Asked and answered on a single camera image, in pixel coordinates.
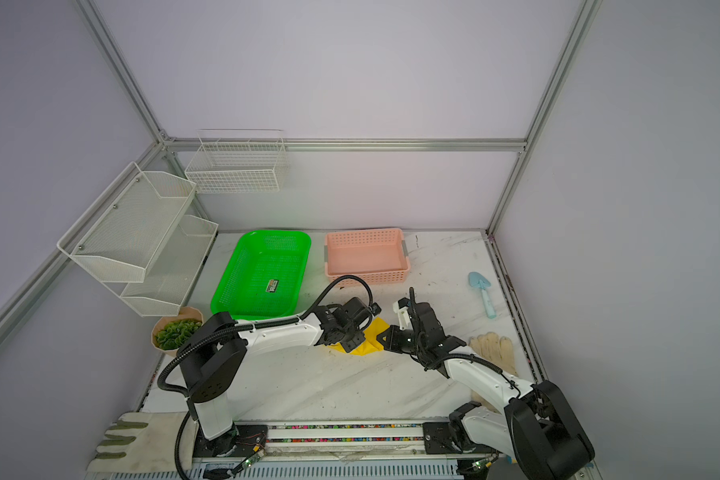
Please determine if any light blue garden trowel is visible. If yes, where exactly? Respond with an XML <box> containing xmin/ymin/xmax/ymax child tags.
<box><xmin>468</xmin><ymin>271</ymin><xmax>497</xmax><ymax>319</ymax></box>

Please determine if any green plastic basket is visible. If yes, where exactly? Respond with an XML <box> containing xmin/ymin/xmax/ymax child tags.
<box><xmin>210</xmin><ymin>230</ymin><xmax>312</xmax><ymax>321</ymax></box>

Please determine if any right beige work glove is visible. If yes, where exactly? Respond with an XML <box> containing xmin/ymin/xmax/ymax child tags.
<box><xmin>467</xmin><ymin>331</ymin><xmax>520</xmax><ymax>412</ymax></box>

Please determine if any pink plastic basket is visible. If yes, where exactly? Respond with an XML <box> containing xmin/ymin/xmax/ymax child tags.
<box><xmin>324</xmin><ymin>228</ymin><xmax>411</xmax><ymax>284</ymax></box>

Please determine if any white wire wall basket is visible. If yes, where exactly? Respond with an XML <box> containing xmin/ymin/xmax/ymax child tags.
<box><xmin>185</xmin><ymin>129</ymin><xmax>290</xmax><ymax>194</ymax></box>

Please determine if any small black item in basket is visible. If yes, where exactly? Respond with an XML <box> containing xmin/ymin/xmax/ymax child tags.
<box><xmin>266</xmin><ymin>279</ymin><xmax>279</xmax><ymax>293</ymax></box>

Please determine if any potted green succulent plant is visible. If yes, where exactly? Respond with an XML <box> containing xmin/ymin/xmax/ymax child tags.
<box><xmin>150</xmin><ymin>307</ymin><xmax>204</xmax><ymax>357</ymax></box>

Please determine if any yellow paper napkin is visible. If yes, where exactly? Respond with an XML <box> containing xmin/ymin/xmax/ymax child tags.
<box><xmin>329</xmin><ymin>317</ymin><xmax>390</xmax><ymax>356</ymax></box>

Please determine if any left green-striped work glove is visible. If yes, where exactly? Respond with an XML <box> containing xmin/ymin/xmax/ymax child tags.
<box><xmin>87</xmin><ymin>412</ymin><xmax>185</xmax><ymax>474</ymax></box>

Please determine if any white mesh two-tier shelf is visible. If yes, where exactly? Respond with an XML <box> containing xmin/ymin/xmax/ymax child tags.
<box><xmin>57</xmin><ymin>162</ymin><xmax>218</xmax><ymax>317</ymax></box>

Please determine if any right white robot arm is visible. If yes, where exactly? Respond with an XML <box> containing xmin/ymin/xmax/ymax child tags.
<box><xmin>377</xmin><ymin>289</ymin><xmax>595</xmax><ymax>479</ymax></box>

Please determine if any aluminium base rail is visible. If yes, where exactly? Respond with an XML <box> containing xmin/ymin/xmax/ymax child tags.
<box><xmin>89</xmin><ymin>415</ymin><xmax>601</xmax><ymax>480</ymax></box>

